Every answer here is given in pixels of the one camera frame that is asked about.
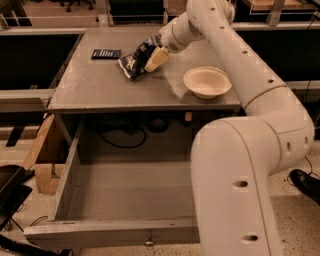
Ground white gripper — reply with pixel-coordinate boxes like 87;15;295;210
144;13;200;72

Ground blue chip bag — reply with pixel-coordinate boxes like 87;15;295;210
118;35;161;80

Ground white paper bowl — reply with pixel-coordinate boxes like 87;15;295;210
183;66;232;99

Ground open grey top drawer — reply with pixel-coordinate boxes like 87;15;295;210
24;121;199;249

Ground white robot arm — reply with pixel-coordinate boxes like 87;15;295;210
160;0;314;256

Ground black office chair base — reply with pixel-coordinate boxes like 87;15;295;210
58;0;94;13

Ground black shoe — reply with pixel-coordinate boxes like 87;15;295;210
289;169;320;205

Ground grey cabinet table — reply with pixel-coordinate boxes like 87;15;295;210
48;26;240;116

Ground black equipment at left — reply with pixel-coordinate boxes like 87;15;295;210
0;165;34;230

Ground cardboard box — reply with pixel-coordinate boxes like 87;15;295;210
22;114;68;195

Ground brass drawer knob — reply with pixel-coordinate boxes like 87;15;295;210
144;233;155;247

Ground dark flat snack packet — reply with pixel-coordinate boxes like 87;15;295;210
91;49;121;60

